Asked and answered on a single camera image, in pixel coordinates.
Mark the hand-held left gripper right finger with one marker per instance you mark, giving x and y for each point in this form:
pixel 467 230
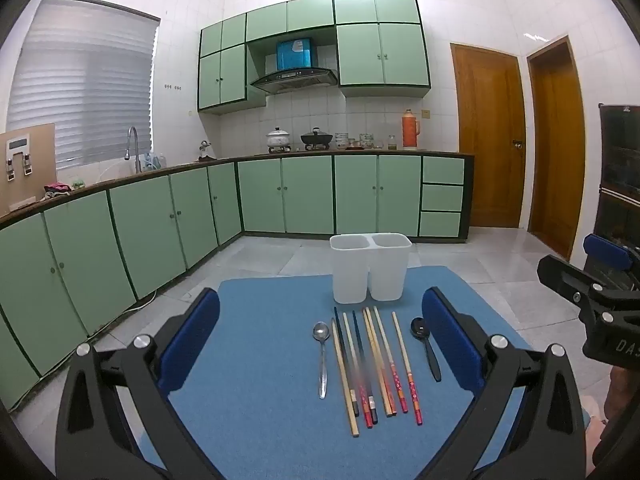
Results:
pixel 450 340

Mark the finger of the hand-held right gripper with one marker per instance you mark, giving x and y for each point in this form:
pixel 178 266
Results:
pixel 565 277
pixel 605 250

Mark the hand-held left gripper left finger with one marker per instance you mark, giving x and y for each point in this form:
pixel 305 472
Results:
pixel 192 340

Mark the black spoon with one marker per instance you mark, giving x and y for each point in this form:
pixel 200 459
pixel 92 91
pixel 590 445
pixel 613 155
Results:
pixel 419 329

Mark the red patterned wooden chopstick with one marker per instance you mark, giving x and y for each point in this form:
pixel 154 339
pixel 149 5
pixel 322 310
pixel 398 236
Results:
pixel 405 360
pixel 391 360

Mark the dark blue chopstick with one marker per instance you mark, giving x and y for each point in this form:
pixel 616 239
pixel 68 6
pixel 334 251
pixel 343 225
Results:
pixel 359 340

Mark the plain light wooden chopstick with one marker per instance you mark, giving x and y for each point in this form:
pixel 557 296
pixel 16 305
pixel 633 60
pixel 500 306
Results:
pixel 345 379

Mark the white double utensil holder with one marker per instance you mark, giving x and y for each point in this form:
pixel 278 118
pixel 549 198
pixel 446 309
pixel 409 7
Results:
pixel 350 275

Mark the metal spoon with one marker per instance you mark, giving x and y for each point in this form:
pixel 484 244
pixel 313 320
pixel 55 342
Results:
pixel 320 332

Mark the person's right hand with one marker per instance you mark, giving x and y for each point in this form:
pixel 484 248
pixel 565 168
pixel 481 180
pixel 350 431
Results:
pixel 622 392

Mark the blue table mat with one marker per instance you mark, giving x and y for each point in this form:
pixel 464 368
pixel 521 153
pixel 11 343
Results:
pixel 260 360

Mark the dark glass-front cabinet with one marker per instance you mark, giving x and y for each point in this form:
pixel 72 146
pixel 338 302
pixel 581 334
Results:
pixel 620 160

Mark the wooden door in recess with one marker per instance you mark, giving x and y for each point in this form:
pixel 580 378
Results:
pixel 555 160

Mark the closed wooden door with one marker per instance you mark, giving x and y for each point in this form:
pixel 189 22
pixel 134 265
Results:
pixel 490 135

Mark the dish soap bottles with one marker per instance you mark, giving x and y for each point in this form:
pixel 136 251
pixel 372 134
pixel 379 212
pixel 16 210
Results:
pixel 152 162

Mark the green lower kitchen cabinets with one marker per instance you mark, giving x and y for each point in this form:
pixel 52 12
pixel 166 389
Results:
pixel 310 195

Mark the green kitchen cabinets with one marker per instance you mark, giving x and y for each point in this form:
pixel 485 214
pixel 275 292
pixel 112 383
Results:
pixel 310 195
pixel 380 55

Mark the metal kettle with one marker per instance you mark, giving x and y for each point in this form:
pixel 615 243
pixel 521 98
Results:
pixel 205 152

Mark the metal kitchen faucet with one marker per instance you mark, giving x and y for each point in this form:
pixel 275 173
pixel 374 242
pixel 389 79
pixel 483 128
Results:
pixel 136 160

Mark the pink cloth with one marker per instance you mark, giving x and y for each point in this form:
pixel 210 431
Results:
pixel 57 189

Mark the orange thermos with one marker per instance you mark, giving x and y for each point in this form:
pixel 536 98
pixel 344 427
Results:
pixel 411 132

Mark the glass bowls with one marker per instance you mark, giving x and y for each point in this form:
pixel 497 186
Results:
pixel 366 141

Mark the white cooking pot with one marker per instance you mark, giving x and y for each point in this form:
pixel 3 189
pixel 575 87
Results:
pixel 278 138

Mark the stack of bowls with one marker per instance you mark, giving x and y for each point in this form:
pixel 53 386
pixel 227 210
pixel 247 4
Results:
pixel 341 141

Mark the brown board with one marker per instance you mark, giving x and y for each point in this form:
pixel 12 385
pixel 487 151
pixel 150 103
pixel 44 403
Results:
pixel 42 170

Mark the black wok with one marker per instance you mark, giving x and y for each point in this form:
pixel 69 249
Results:
pixel 315 138

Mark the white device on board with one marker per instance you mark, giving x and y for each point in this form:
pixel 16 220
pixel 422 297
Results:
pixel 19 144

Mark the white window blind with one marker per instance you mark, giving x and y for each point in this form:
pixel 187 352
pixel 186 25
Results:
pixel 80 85

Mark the range hood with blue film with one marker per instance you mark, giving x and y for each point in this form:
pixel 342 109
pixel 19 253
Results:
pixel 295 77

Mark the green upper kitchen cabinets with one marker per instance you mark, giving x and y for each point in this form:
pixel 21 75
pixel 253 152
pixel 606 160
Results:
pixel 380 55

